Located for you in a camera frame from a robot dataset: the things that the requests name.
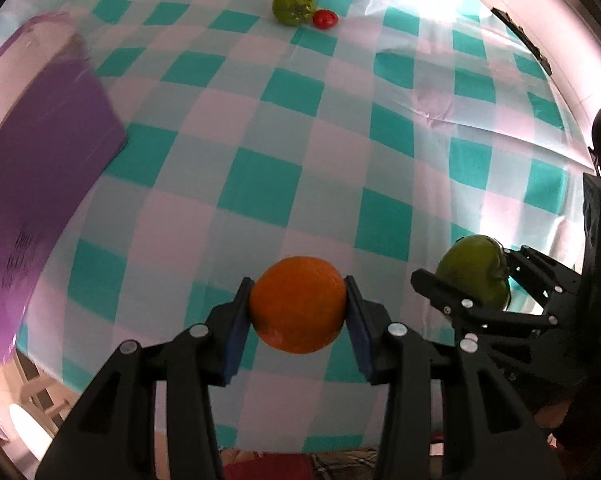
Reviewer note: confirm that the white chair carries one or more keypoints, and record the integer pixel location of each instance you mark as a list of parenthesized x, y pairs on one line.
[(35, 400)]

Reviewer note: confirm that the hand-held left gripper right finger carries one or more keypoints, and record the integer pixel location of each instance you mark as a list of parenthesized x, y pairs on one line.
[(361, 332)]

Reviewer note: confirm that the large orange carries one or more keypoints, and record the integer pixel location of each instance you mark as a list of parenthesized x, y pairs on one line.
[(298, 305)]

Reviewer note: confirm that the purple cardboard box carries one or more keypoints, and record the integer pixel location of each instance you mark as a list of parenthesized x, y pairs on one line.
[(45, 160)]

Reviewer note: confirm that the small red tomato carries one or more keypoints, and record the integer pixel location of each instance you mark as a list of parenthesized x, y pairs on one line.
[(325, 19)]

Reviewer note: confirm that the teal white checkered tablecloth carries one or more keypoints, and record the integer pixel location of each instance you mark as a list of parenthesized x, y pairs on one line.
[(330, 135)]

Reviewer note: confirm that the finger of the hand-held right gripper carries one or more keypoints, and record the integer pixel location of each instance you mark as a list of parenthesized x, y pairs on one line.
[(445, 292), (540, 270)]

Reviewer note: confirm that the green persimmon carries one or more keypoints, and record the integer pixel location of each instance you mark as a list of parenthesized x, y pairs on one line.
[(473, 265)]

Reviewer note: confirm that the green apple on cloth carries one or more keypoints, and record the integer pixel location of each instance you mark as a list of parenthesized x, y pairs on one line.
[(291, 4)]

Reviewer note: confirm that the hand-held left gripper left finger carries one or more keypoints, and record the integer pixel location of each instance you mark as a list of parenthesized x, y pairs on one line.
[(236, 332)]

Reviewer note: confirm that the plaid cloth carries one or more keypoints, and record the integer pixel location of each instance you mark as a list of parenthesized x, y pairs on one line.
[(300, 465)]

